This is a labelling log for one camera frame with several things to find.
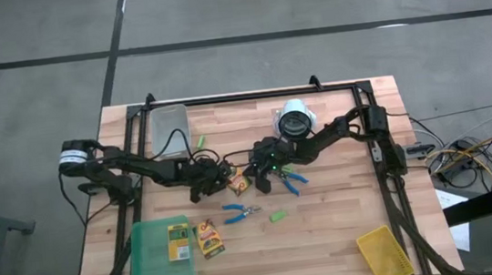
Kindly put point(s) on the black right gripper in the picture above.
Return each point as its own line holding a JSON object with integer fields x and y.
{"x": 271, "y": 155}

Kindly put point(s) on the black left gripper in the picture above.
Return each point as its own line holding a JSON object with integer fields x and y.
{"x": 206, "y": 176}

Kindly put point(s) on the yellow Crayola crayon box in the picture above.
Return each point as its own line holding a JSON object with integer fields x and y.
{"x": 210, "y": 242}
{"x": 239, "y": 181}
{"x": 178, "y": 243}

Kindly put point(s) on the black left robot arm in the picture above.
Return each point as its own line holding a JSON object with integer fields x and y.
{"x": 158, "y": 170}

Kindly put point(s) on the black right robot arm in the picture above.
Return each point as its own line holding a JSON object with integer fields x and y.
{"x": 328, "y": 135}

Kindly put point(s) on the white plastic bin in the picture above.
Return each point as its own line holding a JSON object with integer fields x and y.
{"x": 166, "y": 123}

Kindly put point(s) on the yellow mesh basket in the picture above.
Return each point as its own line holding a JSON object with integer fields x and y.
{"x": 384, "y": 255}

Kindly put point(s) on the white paper sheet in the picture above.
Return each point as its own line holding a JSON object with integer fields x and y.
{"x": 460, "y": 236}
{"x": 448, "y": 198}

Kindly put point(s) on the black floor beam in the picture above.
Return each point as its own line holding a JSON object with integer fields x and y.
{"x": 482, "y": 204}

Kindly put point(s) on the silver mounting bracket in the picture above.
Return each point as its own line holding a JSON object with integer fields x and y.
{"x": 376, "y": 155}

